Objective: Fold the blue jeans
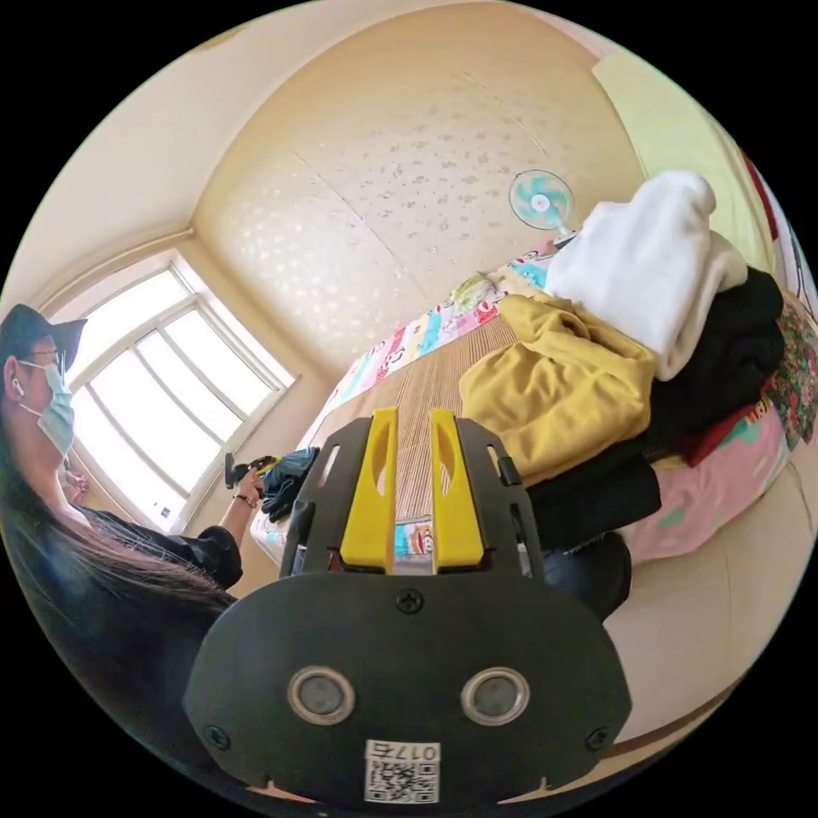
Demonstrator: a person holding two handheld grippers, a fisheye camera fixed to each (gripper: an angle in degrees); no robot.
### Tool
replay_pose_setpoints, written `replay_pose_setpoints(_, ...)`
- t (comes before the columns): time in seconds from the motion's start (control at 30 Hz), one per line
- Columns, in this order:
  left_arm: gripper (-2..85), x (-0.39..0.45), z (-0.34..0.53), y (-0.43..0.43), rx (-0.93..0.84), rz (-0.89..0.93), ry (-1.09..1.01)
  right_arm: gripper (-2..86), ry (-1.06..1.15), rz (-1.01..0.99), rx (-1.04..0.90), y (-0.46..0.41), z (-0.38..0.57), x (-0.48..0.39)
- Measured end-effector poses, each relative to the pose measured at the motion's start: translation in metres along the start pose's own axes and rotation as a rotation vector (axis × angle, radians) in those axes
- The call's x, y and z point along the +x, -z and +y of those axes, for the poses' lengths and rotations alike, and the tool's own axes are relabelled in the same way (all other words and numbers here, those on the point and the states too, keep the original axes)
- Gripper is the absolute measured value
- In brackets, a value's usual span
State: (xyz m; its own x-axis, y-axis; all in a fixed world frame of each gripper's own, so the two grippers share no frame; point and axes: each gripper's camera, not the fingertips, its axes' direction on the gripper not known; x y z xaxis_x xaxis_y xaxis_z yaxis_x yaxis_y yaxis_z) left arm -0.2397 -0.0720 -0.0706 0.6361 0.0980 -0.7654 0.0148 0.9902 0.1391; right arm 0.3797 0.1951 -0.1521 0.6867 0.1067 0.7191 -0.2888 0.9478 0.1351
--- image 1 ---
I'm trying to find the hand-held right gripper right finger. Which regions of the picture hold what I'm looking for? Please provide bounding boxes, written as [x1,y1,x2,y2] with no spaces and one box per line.
[429,407,482,574]

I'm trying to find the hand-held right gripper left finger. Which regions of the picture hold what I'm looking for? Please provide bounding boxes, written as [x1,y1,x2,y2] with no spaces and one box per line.
[339,407,400,571]

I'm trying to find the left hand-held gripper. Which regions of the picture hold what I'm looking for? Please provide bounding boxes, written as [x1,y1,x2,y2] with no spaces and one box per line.
[231,454,284,484]

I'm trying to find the blue jeans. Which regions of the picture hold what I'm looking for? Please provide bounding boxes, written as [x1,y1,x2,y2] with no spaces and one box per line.
[260,446,320,524]

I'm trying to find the person's left forearm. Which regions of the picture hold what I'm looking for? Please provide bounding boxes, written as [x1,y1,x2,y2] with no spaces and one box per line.
[216,498,258,545]

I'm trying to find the window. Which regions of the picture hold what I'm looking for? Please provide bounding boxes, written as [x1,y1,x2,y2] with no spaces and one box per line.
[35,247,300,535]

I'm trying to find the bed with woven mat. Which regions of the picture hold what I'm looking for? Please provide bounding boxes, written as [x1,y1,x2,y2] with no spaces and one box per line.
[251,237,818,579]

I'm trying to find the pile of clothes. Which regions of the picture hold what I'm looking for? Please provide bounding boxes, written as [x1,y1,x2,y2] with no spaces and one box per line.
[458,169,788,622]

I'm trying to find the person's body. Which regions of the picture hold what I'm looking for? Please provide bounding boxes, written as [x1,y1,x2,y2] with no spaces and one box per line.
[0,303,245,778]

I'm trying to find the fan with turquoise blades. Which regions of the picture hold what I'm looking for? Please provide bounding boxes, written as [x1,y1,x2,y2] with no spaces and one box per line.
[507,168,581,249]

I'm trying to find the floral pillow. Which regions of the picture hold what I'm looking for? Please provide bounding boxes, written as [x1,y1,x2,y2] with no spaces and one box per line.
[763,298,818,450]

